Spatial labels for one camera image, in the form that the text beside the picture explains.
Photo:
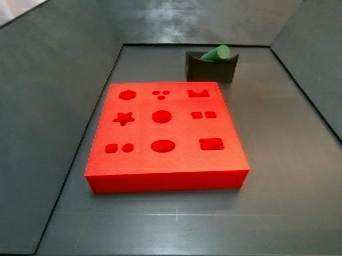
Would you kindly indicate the green cylinder peg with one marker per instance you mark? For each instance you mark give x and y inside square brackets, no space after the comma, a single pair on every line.
[217,54]

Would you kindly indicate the red foam shape board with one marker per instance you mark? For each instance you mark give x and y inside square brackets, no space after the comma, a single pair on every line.
[166,138]

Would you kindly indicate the black regrasp holder fixture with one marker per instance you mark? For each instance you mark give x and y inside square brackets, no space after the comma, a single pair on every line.
[203,70]

